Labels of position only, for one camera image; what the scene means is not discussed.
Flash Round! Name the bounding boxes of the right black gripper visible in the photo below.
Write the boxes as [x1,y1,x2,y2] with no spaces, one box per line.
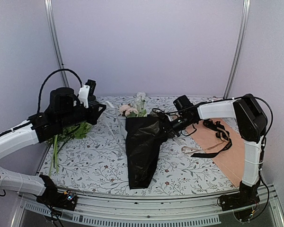
[155,114,194,140]

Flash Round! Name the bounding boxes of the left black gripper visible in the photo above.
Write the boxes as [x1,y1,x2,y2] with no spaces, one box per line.
[58,101,106,130]

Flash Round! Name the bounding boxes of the black wrapping paper sheet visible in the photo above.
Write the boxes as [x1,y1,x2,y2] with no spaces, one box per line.
[125,115,168,190]

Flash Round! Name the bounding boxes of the small white flower stem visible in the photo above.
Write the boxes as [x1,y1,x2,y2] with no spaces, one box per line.
[135,92,147,117]

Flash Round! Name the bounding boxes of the cream printed ribbon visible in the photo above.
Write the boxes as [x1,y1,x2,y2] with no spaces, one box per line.
[104,101,127,154]

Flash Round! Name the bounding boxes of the white rose long stem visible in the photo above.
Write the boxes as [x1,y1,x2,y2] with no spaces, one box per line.
[119,105,139,117]

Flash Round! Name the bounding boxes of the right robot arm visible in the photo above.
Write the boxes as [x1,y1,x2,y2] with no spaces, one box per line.
[163,94,272,206]

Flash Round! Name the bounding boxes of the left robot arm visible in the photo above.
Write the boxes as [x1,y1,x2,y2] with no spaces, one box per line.
[0,85,106,205]

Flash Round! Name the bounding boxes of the green leafy flower bunch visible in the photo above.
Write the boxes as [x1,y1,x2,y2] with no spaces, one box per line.
[47,122,92,176]

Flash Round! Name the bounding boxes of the black printed ribbon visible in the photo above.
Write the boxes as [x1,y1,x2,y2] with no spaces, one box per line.
[191,119,232,158]

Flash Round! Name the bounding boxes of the floral patterned tablecloth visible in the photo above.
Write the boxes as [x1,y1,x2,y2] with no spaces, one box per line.
[40,96,237,197]

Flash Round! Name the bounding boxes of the pink wrapping paper sheet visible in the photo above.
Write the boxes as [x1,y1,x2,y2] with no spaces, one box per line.
[184,118,244,187]

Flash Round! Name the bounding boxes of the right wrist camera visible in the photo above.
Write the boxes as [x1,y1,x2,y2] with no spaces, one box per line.
[173,95,193,111]

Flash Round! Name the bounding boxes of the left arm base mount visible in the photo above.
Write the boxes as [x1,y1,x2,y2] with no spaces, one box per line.
[36,189,78,211]

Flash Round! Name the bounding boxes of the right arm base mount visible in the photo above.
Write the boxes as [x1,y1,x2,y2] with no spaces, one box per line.
[217,192,260,223]

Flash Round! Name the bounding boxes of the left aluminium frame post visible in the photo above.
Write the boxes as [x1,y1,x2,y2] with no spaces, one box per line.
[44,0,73,100]

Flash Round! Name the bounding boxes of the aluminium frame post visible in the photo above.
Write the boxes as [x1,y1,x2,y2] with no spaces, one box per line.
[44,0,73,100]
[223,0,251,98]

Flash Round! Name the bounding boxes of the right aluminium frame post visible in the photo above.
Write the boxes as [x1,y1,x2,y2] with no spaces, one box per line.
[223,0,251,98]

